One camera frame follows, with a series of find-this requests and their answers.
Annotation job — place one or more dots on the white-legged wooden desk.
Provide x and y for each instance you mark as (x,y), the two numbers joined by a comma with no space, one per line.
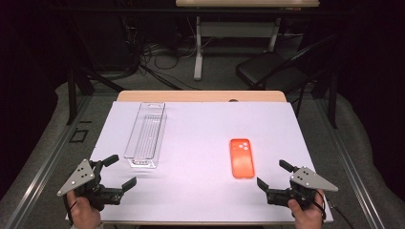
(235,30)

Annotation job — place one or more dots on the white table mat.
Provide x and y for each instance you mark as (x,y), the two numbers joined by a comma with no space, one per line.
(197,133)

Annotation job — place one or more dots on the aluminium floor rail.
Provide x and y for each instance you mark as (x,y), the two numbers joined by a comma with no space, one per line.
(353,171)
(47,165)

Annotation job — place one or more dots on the clear plastic packaging box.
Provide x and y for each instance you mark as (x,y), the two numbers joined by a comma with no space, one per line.
(146,136)

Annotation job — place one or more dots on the orange phone case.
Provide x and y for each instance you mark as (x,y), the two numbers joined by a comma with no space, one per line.
(242,159)

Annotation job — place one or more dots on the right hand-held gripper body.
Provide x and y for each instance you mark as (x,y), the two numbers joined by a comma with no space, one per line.
(307,179)

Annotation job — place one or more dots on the person's left hand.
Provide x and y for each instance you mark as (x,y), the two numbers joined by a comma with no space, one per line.
(84,216)

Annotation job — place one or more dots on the person's right hand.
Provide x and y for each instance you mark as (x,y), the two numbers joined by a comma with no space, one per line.
(307,219)

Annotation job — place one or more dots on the black metal stand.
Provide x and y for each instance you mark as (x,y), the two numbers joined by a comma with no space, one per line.
(333,101)
(72,95)

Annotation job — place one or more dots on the black folding chair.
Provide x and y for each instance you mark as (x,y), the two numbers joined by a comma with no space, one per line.
(270,71)

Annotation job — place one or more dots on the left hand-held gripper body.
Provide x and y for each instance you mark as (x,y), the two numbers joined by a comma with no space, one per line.
(81,178)

